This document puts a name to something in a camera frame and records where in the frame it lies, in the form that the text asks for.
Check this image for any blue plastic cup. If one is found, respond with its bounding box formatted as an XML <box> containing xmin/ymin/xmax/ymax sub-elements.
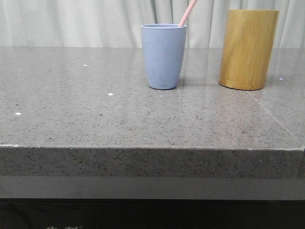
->
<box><xmin>141</xmin><ymin>24</ymin><xmax>187</xmax><ymax>90</ymax></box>

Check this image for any pink chopstick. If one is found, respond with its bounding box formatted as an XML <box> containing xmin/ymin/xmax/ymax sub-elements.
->
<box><xmin>178</xmin><ymin>0</ymin><xmax>197</xmax><ymax>27</ymax></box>

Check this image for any bamboo cylindrical holder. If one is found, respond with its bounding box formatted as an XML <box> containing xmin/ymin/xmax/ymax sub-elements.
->
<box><xmin>219</xmin><ymin>10</ymin><xmax>279</xmax><ymax>91</ymax></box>

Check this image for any white curtain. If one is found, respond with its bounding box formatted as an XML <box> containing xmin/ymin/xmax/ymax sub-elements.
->
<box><xmin>0</xmin><ymin>0</ymin><xmax>305</xmax><ymax>48</ymax></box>

